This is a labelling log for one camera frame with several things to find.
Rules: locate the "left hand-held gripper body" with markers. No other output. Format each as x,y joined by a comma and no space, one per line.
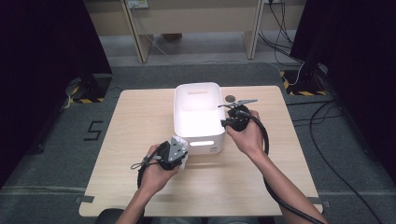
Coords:
176,151

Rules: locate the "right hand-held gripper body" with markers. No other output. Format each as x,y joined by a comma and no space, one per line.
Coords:
239,119

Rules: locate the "white cloth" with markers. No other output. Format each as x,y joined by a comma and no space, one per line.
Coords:
183,142

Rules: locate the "white plastic bin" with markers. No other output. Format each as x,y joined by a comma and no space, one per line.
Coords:
199,115

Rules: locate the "person's right hand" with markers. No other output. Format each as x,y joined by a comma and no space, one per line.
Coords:
250,140

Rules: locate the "person's left hand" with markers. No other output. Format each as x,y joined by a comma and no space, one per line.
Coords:
154,179

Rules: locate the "stand base with hazard tape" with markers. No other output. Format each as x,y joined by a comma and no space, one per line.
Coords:
303,85
93,90

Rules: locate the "person's legs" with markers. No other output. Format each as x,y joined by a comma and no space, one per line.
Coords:
218,221

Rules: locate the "grey tape piece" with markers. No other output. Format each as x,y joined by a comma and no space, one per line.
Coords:
323,203
84,199

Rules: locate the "black curtain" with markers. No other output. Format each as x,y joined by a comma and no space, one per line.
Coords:
40,77
358,62

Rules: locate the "wall power socket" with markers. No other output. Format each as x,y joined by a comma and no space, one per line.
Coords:
137,3

